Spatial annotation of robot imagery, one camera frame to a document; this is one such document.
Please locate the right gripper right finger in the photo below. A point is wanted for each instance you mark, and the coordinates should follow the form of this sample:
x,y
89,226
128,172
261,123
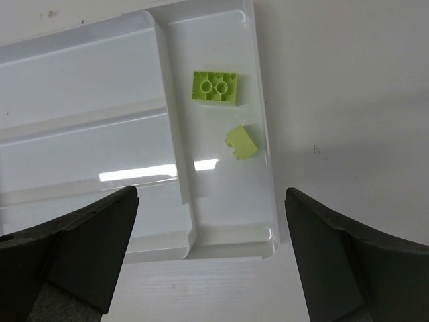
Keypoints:
x,y
352,272

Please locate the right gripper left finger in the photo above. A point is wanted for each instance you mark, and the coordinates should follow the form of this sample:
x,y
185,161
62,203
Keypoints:
x,y
67,269

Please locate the pale green small lego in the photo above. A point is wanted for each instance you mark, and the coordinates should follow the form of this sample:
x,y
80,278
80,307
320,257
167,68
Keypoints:
x,y
241,142

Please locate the light green lego brick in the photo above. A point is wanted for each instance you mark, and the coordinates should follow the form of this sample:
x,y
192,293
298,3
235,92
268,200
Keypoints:
x,y
214,87

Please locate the white compartment tray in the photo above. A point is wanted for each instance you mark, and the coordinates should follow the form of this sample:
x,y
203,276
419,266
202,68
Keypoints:
x,y
89,110

